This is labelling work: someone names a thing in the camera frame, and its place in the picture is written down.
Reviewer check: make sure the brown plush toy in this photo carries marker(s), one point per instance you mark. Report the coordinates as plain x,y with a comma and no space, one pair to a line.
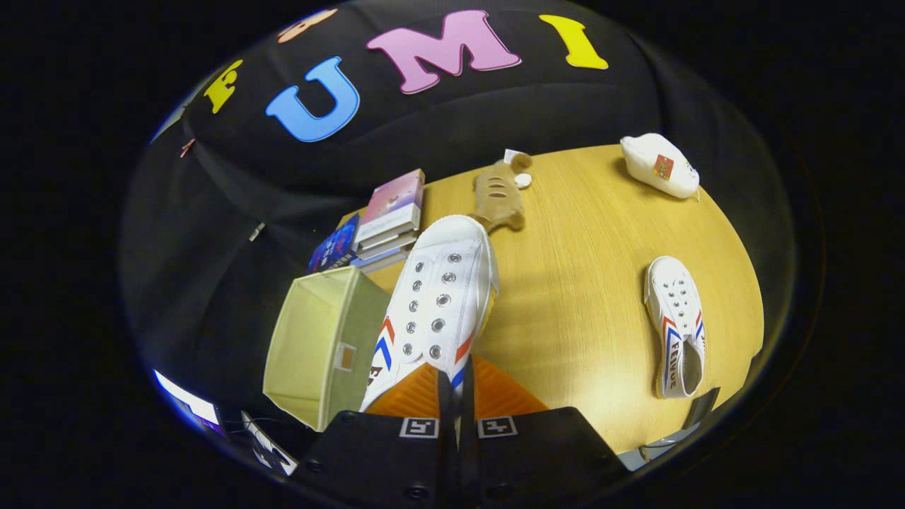
495,198

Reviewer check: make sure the pale blue book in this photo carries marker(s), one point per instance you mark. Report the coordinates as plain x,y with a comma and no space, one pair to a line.
378,261

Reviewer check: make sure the black backdrop cloth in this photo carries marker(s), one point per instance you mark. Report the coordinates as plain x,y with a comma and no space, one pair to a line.
495,106

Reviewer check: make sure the white plush toy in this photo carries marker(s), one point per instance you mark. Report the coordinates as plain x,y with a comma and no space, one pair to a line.
647,159

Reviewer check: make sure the white book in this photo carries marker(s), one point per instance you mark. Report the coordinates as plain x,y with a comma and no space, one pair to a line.
385,244

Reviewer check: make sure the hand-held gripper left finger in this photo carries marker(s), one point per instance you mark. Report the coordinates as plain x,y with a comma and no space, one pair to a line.
445,438

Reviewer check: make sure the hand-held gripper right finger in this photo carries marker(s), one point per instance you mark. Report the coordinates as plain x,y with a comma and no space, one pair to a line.
468,438

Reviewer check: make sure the pink cover book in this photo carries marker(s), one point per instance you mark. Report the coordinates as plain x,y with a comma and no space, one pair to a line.
396,198

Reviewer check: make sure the computer monitor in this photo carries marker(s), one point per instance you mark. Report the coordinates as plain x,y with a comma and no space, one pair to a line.
187,399

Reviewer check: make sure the green fabric storage box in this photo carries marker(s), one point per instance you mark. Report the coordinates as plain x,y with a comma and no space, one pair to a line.
311,353

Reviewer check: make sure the copper clip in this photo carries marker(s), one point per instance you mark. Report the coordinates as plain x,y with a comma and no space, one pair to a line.
187,147

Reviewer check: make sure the white canvas shoe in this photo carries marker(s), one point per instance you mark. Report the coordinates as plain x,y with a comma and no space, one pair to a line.
438,283
675,304

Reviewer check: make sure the dark blue book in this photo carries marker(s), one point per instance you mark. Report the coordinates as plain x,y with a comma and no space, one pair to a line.
336,247

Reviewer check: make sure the silver clip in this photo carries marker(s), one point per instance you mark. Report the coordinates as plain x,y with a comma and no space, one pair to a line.
256,231

